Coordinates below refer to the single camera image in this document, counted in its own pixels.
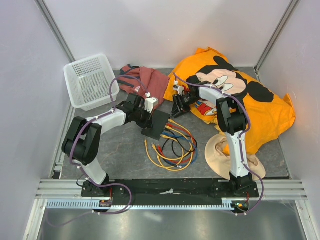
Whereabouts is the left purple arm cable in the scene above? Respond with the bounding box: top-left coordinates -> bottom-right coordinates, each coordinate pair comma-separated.
46,75 -> 151,228

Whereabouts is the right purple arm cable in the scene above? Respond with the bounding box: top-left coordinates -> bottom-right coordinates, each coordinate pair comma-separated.
173,73 -> 265,217

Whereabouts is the red ethernet cable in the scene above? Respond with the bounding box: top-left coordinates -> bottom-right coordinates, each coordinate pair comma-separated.
151,123 -> 196,166

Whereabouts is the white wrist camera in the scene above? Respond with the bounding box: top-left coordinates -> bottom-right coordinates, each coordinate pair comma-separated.
173,80 -> 185,96
144,92 -> 159,113

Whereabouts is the beige hat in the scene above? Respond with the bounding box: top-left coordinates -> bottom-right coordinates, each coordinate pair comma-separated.
205,134 -> 266,180

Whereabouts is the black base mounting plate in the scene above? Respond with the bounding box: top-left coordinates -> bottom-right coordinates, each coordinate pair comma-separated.
81,178 -> 260,198

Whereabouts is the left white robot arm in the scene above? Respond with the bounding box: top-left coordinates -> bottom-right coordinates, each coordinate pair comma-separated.
62,93 -> 159,197

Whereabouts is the blue ethernet cable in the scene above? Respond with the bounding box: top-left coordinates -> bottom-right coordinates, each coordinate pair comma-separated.
161,131 -> 200,169

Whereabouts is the slotted metal cable duct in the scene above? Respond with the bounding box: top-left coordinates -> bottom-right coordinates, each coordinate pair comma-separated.
46,199 -> 242,211

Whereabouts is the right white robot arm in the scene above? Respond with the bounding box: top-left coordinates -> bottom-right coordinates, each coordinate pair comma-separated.
171,75 -> 253,197

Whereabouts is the orange Mickey Mouse shirt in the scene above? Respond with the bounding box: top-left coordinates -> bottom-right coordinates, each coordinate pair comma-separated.
164,47 -> 296,155

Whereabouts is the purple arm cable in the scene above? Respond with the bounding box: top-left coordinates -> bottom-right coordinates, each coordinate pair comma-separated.
173,73 -> 265,217
46,75 -> 151,228

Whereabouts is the white plastic basket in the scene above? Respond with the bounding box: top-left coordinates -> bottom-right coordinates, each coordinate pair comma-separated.
63,54 -> 120,111

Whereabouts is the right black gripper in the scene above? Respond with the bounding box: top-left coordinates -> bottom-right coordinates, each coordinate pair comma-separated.
170,93 -> 200,119

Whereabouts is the black network switch box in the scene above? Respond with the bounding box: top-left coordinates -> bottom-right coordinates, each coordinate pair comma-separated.
144,109 -> 170,141

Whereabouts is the red folded shirt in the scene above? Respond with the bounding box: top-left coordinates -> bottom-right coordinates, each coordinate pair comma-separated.
117,64 -> 170,109

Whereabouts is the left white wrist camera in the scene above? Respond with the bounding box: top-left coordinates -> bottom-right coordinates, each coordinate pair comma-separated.
144,92 -> 159,113

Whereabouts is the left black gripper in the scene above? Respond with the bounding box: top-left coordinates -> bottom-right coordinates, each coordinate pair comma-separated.
133,106 -> 154,130

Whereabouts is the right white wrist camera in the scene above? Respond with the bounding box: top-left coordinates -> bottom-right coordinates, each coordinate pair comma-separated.
173,80 -> 185,96

